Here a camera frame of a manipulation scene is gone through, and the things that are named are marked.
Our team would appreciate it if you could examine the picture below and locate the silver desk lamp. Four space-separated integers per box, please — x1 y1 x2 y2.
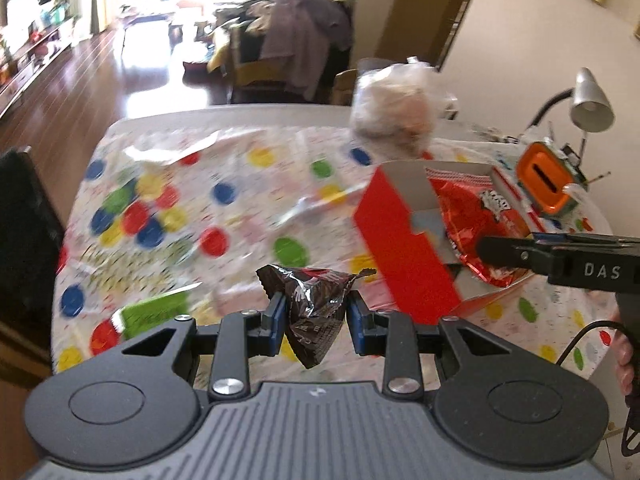
524 67 616 134

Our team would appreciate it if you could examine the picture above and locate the red cardboard box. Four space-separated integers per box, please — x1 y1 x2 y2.
352 160 547 327

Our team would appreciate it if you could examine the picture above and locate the person's right hand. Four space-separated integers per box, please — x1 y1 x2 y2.
614 309 637 396

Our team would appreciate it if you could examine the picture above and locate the shiny red snack packet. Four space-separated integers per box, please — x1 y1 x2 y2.
425 169 540 289

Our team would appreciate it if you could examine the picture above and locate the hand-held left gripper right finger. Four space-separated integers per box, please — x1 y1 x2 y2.
346 290 521 396

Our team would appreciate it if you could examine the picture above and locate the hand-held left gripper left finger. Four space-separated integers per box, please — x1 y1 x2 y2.
120 292 288 400

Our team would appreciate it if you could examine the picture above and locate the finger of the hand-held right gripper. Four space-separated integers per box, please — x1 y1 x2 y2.
474 233 552 276

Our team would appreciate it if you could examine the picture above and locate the clear plastic bag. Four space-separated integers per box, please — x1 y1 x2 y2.
350 61 452 155

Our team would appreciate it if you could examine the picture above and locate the dotted party tablecloth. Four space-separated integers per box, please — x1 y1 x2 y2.
52 120 621 376

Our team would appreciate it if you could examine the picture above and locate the chair piled with clothes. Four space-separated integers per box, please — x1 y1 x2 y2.
209 0 357 106

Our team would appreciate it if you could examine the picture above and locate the low cabinet with ornaments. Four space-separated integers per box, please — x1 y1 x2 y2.
0 7 77 117

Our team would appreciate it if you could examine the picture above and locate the green snack packet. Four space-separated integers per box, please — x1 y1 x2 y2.
112 287 192 342

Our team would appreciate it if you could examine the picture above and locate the white paper sheet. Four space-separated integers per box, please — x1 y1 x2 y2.
124 129 222 167

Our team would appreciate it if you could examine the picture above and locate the dark brown candy packet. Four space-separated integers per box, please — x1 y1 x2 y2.
256 264 377 369

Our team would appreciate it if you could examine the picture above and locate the black cable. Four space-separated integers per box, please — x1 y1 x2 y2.
554 320 640 457

